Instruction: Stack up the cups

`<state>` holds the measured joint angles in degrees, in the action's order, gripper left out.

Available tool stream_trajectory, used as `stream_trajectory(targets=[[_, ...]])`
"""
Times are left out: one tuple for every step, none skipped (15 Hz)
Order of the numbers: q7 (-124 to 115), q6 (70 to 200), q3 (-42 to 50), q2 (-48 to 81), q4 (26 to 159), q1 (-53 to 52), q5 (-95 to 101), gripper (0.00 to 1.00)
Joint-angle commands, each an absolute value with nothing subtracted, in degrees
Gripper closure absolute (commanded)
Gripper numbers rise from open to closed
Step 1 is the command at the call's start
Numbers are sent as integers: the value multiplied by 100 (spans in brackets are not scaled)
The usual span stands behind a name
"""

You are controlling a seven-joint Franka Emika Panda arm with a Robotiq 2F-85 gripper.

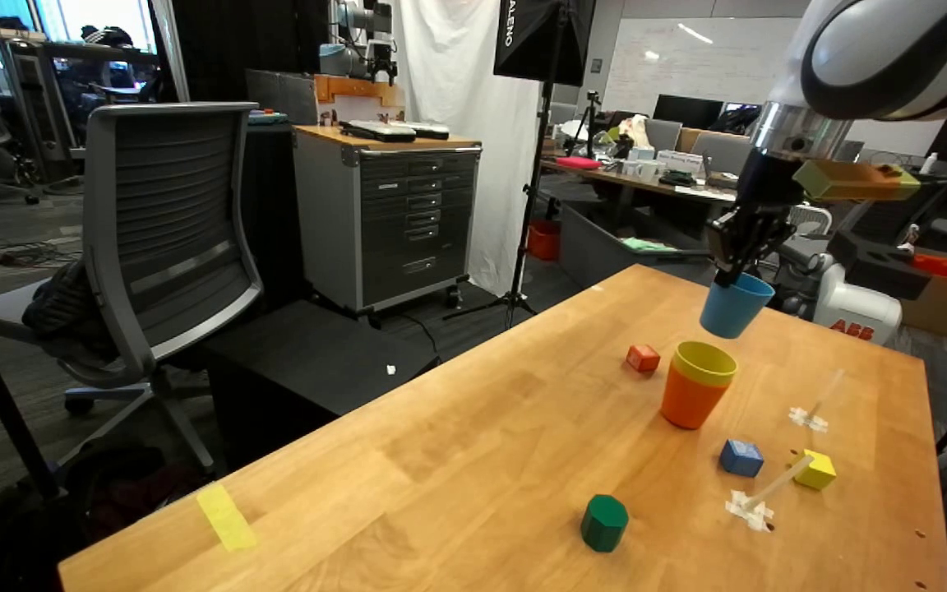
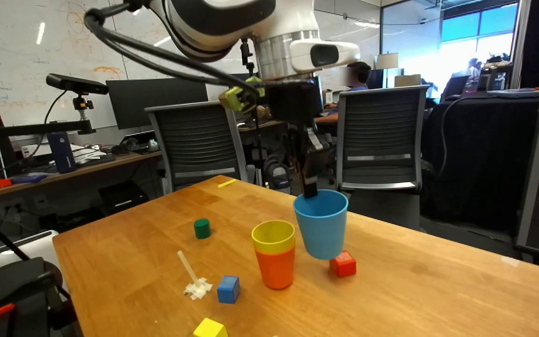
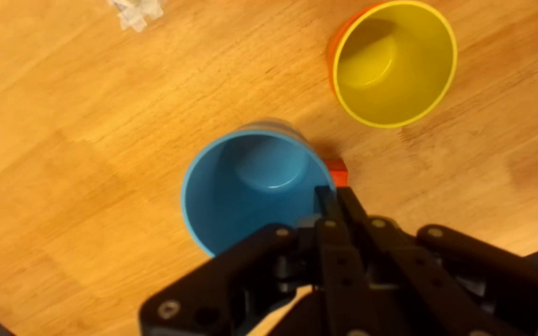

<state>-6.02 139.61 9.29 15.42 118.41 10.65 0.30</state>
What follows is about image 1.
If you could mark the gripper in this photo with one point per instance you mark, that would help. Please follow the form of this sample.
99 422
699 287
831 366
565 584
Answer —
769 185

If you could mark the grey office chair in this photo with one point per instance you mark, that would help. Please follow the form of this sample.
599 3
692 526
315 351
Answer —
169 214

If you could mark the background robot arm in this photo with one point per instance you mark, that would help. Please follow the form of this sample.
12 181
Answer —
362 33

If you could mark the red bin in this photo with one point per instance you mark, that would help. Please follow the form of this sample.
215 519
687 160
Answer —
544 241

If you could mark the yellow cup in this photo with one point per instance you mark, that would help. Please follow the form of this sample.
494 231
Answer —
708 366

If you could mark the green block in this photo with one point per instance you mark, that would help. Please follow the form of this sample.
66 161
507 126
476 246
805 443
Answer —
603 524

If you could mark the camera on tripod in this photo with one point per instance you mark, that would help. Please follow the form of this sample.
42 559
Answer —
590 111

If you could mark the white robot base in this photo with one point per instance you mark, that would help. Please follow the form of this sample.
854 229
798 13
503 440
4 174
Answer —
852 308

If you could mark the yellow block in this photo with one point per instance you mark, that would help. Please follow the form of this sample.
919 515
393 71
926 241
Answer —
817 471

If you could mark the blue cup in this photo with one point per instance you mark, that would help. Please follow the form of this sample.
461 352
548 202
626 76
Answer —
732 311

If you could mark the cluttered desk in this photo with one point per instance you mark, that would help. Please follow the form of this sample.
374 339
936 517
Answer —
646 168

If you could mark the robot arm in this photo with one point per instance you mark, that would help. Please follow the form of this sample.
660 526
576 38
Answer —
876 57

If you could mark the yellow tape strip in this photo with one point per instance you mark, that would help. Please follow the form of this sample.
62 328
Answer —
227 516

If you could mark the monitor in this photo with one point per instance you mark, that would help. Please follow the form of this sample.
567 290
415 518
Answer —
687 111

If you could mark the blue block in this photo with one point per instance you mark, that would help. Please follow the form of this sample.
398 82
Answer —
741 459

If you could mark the black low cart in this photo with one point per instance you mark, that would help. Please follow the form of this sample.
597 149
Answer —
309 370

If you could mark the red block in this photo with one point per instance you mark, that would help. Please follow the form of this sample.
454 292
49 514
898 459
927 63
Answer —
643 358

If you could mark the white curtain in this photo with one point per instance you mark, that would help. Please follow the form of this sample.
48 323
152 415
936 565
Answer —
457 82

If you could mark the whiteboard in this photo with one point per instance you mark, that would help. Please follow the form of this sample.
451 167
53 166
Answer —
687 66

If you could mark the grey tool cabinet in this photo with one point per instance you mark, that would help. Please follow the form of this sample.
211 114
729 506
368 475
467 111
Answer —
408 222

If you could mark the orange cup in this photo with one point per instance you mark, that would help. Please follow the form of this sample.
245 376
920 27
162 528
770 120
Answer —
687 403

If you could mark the white stick on base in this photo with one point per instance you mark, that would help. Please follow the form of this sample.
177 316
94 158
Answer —
757 506
809 418

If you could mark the softbox light on stand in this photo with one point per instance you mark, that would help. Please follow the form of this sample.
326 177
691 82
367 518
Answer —
539 33

